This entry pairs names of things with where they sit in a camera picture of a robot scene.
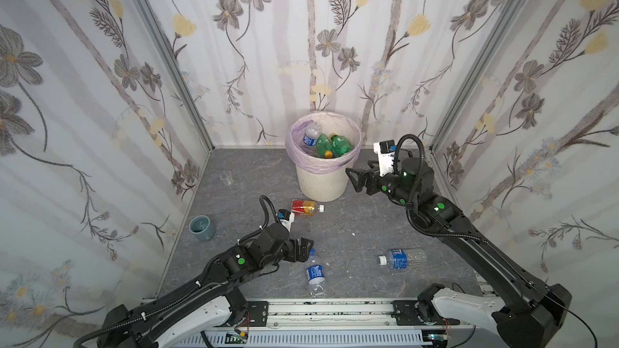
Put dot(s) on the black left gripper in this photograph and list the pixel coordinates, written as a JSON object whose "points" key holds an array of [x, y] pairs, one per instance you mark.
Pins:
{"points": [[294, 249]]}

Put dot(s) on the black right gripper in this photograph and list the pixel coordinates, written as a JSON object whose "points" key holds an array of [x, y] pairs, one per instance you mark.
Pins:
{"points": [[369, 180]]}

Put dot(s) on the green soda bottle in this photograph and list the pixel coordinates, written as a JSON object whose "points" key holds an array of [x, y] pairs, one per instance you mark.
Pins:
{"points": [[340, 145], [324, 147]]}

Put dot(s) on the pepsi label clear bottle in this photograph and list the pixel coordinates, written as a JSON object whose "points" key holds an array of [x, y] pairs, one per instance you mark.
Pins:
{"points": [[311, 134]]}

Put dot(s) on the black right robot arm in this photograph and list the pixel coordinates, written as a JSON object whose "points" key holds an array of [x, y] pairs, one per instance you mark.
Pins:
{"points": [[527, 313]]}

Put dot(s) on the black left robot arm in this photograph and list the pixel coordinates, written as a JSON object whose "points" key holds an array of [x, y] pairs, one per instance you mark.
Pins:
{"points": [[152, 325]]}

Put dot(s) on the cream ribbed waste bin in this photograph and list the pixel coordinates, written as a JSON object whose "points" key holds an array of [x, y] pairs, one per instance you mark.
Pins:
{"points": [[324, 187]]}

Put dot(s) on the pink plastic bin liner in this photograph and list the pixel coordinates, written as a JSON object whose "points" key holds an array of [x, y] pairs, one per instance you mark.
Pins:
{"points": [[331, 123]]}

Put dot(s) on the blue label water bottle front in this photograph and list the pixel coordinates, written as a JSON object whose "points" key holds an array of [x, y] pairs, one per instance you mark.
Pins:
{"points": [[315, 275]]}

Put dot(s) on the red yellow juice bottle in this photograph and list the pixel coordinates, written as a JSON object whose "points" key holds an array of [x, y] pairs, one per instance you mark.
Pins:
{"points": [[306, 208]]}

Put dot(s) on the blue label bottle right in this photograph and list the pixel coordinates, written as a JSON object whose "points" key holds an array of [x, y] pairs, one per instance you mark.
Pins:
{"points": [[403, 259]]}

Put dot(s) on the small clear glass cup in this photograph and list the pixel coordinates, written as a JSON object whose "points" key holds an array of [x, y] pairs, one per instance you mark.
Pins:
{"points": [[226, 178]]}

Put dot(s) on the teal ceramic cup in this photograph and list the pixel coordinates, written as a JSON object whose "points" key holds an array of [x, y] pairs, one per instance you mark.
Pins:
{"points": [[202, 228]]}

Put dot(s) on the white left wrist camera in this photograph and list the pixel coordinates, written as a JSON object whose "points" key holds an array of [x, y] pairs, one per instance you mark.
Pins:
{"points": [[286, 218]]}

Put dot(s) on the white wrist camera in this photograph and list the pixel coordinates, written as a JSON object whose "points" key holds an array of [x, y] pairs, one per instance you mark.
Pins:
{"points": [[385, 151], [286, 218]]}

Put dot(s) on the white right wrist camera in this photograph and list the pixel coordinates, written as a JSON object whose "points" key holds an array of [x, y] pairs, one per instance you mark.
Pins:
{"points": [[385, 151]]}

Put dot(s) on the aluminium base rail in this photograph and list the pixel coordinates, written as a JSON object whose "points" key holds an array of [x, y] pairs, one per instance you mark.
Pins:
{"points": [[320, 322]]}

